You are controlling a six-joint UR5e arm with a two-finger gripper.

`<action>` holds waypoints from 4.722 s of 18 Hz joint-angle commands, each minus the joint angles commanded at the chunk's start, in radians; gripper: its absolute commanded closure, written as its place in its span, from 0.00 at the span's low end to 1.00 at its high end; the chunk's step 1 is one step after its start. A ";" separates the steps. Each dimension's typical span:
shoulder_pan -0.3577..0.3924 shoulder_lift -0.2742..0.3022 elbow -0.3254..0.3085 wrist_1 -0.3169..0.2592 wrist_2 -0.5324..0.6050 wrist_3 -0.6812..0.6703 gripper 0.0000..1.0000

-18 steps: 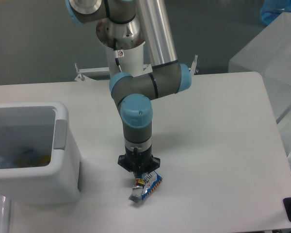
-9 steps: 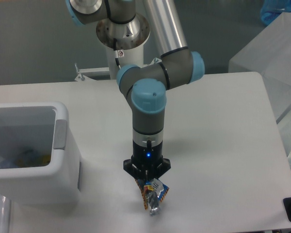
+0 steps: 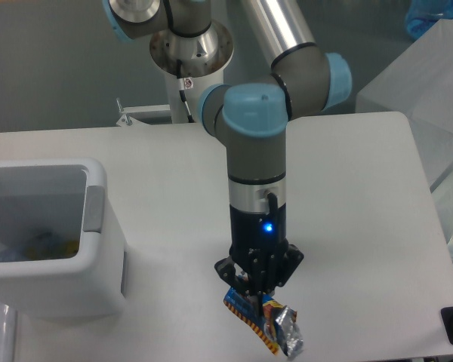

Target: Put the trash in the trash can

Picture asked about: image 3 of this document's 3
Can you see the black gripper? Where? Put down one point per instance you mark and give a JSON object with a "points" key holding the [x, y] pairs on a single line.
{"points": [[278, 259]]}

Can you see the blue cartoon snack bag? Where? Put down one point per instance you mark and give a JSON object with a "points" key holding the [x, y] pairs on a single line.
{"points": [[277, 327]]}

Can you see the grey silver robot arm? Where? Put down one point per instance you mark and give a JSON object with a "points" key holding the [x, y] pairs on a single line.
{"points": [[250, 119]]}

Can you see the white trash can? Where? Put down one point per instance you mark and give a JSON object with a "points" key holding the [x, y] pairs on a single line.
{"points": [[67, 197]]}

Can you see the translucent plastic storage box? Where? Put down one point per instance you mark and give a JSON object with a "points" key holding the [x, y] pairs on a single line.
{"points": [[419, 84]]}

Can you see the blue water jug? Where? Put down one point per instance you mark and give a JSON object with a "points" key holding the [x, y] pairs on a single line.
{"points": [[422, 15]]}

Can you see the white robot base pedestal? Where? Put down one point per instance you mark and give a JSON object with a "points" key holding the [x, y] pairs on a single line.
{"points": [[194, 96]]}

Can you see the white mounting bracket frame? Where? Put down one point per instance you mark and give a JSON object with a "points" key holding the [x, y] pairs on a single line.
{"points": [[153, 115]]}

